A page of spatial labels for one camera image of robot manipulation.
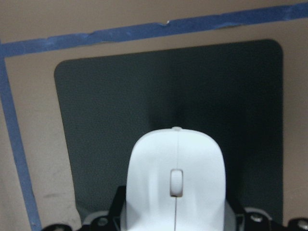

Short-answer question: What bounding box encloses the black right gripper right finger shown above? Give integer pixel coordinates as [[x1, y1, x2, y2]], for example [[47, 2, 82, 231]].
[[226, 197, 272, 231]]

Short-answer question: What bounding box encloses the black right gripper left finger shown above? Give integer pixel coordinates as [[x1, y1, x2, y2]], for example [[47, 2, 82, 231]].
[[81, 186, 126, 231]]

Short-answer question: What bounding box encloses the white computer mouse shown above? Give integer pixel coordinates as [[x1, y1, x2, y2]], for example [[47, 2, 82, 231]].
[[120, 127, 236, 231]]

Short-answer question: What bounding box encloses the black mousepad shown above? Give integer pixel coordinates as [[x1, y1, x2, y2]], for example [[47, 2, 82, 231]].
[[54, 39, 283, 222]]

